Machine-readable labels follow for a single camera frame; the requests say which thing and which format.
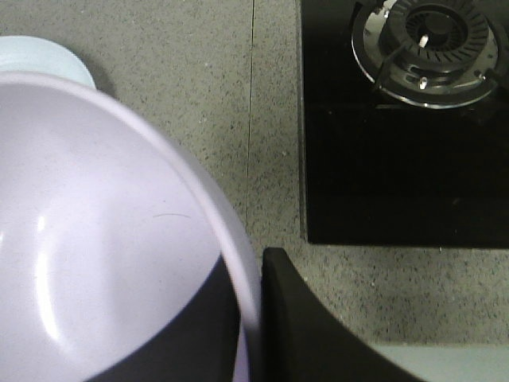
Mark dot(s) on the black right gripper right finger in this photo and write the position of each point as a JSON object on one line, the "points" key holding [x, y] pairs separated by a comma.
{"points": [[303, 341]]}

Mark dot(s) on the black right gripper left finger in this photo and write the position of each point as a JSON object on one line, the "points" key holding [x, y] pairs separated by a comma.
{"points": [[199, 344]]}

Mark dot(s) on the purple plastic bowl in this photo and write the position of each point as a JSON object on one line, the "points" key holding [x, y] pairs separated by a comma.
{"points": [[108, 230]]}

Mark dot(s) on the light blue plastic plate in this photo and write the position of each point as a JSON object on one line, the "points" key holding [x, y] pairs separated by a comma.
{"points": [[35, 54]]}

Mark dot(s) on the gas burner with pan support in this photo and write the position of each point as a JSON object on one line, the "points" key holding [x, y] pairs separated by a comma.
{"points": [[431, 54]]}

